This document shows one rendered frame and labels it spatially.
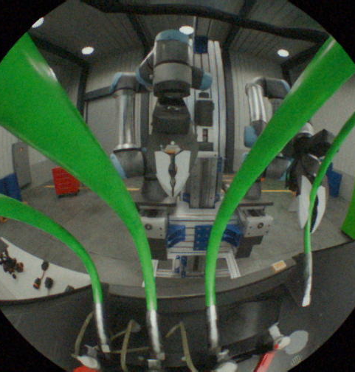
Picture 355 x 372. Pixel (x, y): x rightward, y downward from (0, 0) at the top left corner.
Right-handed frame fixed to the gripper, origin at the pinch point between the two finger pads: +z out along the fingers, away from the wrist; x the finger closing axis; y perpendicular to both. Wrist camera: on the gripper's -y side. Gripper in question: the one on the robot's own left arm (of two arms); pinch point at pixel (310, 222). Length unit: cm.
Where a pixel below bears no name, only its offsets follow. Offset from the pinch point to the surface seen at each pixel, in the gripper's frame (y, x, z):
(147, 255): -4.8, 21.1, 12.4
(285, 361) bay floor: 8.1, -27.3, 37.1
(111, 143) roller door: 391, 530, -212
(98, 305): -3.5, 24.4, 24.0
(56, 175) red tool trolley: 178, 402, 33
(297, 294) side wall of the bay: 26.8, -27.1, 15.0
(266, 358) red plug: -4.9, -0.7, 22.3
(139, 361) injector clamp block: 0.6, 14.5, 36.2
